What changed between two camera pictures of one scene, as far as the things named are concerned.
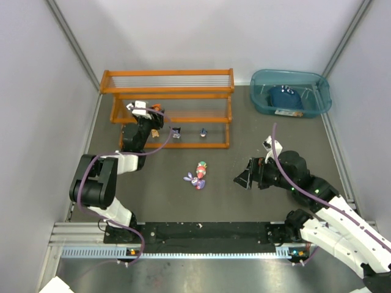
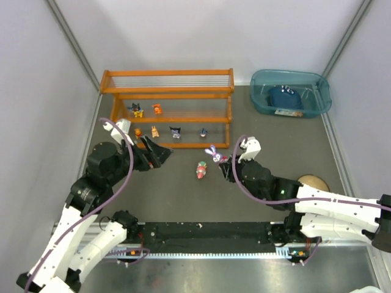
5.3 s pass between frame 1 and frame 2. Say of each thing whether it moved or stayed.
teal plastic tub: stayed
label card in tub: stayed
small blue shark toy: stayed
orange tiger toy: stayed
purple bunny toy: moved
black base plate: stayed
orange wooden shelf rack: stayed
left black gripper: moved
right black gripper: moved
